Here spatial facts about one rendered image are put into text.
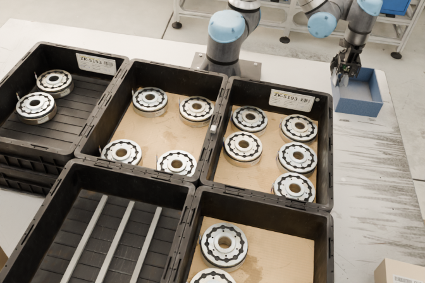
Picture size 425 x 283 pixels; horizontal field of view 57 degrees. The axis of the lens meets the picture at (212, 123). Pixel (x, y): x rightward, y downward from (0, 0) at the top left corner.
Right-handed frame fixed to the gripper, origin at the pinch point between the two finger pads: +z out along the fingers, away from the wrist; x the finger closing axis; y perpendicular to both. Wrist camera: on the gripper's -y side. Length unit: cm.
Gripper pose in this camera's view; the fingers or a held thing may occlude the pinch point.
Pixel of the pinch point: (336, 83)
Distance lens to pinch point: 151.3
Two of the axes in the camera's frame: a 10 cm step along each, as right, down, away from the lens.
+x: 9.9, 1.4, -0.5
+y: -1.3, 7.0, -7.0
